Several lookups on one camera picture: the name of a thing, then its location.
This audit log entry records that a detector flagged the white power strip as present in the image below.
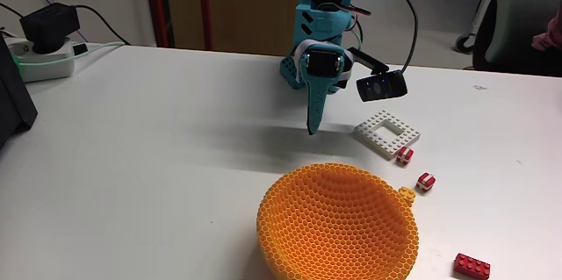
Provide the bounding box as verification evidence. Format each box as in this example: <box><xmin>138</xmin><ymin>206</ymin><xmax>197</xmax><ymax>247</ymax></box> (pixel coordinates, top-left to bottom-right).
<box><xmin>3</xmin><ymin>36</ymin><xmax>76</xmax><ymax>83</ymax></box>

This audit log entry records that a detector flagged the yellow small lego cube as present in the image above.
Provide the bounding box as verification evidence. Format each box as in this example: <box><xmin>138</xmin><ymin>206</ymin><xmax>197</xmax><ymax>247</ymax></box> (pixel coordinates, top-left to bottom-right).
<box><xmin>397</xmin><ymin>185</ymin><xmax>417</xmax><ymax>207</ymax></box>

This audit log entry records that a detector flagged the green cable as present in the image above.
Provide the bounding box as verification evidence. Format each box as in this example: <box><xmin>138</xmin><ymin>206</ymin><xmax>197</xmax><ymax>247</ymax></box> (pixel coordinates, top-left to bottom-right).
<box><xmin>11</xmin><ymin>40</ymin><xmax>127</xmax><ymax>75</ymax></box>

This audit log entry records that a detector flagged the white strap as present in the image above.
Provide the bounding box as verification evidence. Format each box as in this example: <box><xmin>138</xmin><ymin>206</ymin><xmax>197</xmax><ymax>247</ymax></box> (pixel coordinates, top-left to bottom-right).
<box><xmin>292</xmin><ymin>38</ymin><xmax>355</xmax><ymax>83</ymax></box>

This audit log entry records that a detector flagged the black office chair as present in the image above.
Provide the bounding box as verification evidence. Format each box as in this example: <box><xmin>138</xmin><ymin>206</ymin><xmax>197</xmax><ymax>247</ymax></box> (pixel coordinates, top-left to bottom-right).
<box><xmin>472</xmin><ymin>0</ymin><xmax>562</xmax><ymax>78</ymax></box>

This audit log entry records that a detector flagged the black adapter cable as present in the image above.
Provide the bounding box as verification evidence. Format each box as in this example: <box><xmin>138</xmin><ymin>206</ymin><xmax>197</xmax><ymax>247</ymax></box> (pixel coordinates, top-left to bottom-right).
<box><xmin>72</xmin><ymin>4</ymin><xmax>132</xmax><ymax>47</ymax></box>

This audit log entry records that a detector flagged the orange honeycomb bowl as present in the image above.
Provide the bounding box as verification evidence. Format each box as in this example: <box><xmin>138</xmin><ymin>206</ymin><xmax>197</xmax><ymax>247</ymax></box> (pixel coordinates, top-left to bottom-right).
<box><xmin>256</xmin><ymin>162</ymin><xmax>421</xmax><ymax>280</ymax></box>

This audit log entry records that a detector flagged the black webcam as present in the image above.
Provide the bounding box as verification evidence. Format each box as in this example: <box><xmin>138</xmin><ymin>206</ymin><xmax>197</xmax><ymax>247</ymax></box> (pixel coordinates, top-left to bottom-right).
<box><xmin>349</xmin><ymin>46</ymin><xmax>408</xmax><ymax>104</ymax></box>

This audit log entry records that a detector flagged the red white small cube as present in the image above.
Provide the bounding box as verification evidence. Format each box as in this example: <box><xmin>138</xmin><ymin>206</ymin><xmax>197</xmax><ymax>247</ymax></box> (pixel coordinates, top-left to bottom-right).
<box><xmin>415</xmin><ymin>171</ymin><xmax>437</xmax><ymax>192</ymax></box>
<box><xmin>395</xmin><ymin>146</ymin><xmax>414</xmax><ymax>167</ymax></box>

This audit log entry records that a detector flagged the white lego frame plate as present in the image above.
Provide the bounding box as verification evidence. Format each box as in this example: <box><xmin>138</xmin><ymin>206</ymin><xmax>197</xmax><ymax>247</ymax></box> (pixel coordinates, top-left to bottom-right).
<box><xmin>352</xmin><ymin>109</ymin><xmax>422</xmax><ymax>162</ymax></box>

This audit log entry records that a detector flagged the black monitor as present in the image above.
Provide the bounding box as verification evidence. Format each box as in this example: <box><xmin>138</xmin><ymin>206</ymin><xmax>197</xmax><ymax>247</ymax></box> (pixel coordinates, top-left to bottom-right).
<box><xmin>0</xmin><ymin>33</ymin><xmax>40</xmax><ymax>149</ymax></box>

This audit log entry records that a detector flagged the wooden door panel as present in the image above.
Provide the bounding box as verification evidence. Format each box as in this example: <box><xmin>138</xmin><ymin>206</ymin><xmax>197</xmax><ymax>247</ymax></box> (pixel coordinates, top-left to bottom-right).
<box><xmin>162</xmin><ymin>0</ymin><xmax>318</xmax><ymax>57</ymax></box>

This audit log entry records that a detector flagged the thin black cable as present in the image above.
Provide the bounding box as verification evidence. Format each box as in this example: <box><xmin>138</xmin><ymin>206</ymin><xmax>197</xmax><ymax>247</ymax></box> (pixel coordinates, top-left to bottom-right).
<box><xmin>0</xmin><ymin>2</ymin><xmax>24</xmax><ymax>18</ymax></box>

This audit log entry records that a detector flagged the black power adapter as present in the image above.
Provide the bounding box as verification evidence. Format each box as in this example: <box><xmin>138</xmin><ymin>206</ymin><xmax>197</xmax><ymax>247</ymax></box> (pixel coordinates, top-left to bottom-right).
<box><xmin>18</xmin><ymin>2</ymin><xmax>82</xmax><ymax>55</ymax></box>

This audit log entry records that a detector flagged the black webcam cable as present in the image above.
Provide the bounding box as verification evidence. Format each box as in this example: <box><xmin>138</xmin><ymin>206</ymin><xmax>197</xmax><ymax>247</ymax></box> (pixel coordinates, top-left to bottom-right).
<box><xmin>375</xmin><ymin>0</ymin><xmax>420</xmax><ymax>74</ymax></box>

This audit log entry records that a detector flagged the person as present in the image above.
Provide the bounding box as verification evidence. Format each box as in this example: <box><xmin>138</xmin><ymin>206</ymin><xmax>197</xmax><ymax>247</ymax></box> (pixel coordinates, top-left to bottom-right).
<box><xmin>530</xmin><ymin>7</ymin><xmax>562</xmax><ymax>53</ymax></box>

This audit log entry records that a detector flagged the red vertical frame bar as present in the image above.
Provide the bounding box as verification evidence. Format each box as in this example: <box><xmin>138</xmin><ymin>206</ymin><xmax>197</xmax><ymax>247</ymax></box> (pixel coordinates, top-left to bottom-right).
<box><xmin>141</xmin><ymin>0</ymin><xmax>171</xmax><ymax>48</ymax></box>

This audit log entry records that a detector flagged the red lego brick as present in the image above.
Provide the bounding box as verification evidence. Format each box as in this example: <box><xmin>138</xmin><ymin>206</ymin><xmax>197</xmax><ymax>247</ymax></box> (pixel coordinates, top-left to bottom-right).
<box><xmin>453</xmin><ymin>252</ymin><xmax>492</xmax><ymax>280</ymax></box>

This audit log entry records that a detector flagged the red black servo wire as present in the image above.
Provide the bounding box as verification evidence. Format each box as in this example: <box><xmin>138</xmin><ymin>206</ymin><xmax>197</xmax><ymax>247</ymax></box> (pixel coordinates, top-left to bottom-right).
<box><xmin>322</xmin><ymin>1</ymin><xmax>372</xmax><ymax>18</ymax></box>

